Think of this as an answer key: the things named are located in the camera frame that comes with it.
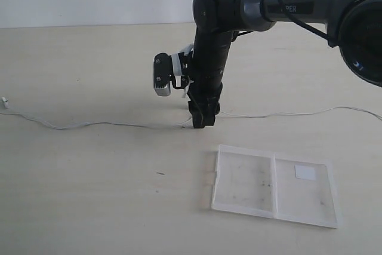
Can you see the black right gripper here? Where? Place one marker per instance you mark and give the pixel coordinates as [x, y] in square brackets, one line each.
[205, 89]

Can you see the white wired earphones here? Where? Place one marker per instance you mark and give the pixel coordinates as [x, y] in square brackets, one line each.
[11, 112]

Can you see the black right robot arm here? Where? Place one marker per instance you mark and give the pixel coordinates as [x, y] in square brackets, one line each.
[354, 26]

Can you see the clear plastic open case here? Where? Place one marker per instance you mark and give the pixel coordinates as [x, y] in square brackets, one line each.
[276, 186]

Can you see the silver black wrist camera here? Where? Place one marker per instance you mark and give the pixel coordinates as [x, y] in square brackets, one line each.
[165, 67]

